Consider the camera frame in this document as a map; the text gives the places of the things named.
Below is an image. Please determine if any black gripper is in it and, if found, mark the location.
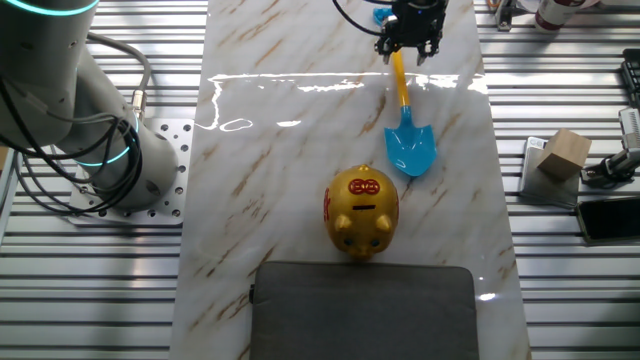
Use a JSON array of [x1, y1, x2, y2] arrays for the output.
[[375, 0, 449, 66]]

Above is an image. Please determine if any blue and yellow toy shovel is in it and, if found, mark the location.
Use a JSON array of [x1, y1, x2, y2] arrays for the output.
[[372, 7, 438, 178]]

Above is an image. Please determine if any red and white can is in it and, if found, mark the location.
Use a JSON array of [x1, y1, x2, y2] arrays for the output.
[[533, 0, 601, 34]]

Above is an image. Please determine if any golden piggy bank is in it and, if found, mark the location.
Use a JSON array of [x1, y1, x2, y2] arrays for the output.
[[323, 163, 400, 261]]

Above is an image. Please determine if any large wooden block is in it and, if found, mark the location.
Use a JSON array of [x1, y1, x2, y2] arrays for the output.
[[536, 127, 593, 182]]

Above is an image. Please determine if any black ribbed item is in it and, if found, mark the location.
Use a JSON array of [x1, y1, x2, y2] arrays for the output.
[[621, 48, 640, 109]]

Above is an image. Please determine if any silver vented box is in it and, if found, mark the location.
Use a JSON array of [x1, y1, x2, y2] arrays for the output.
[[618, 107, 640, 150]]

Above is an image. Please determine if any black clamp with silver cylinder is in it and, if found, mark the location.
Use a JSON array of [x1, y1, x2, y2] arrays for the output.
[[579, 148, 640, 190]]

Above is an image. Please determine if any grey fabric pad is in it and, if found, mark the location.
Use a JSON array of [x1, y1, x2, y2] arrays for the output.
[[248, 260, 480, 360]]

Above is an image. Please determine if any black smartphone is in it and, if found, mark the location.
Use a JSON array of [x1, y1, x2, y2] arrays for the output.
[[574, 195, 640, 245]]

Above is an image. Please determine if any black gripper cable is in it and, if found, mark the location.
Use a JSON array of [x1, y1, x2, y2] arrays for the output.
[[332, 0, 386, 37]]

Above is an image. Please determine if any aluminium corner bracket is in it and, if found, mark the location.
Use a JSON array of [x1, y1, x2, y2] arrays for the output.
[[494, 0, 519, 32]]

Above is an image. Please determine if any grey metal plate bracket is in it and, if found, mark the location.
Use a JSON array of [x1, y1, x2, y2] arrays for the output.
[[518, 136, 581, 209]]

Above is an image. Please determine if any grey cable with connector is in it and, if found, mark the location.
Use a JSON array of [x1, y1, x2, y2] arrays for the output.
[[87, 32, 153, 121]]

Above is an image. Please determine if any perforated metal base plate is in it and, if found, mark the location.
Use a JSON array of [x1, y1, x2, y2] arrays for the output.
[[67, 118, 195, 226]]

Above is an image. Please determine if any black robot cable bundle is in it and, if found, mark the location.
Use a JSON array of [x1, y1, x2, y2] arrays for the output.
[[0, 74, 144, 217]]

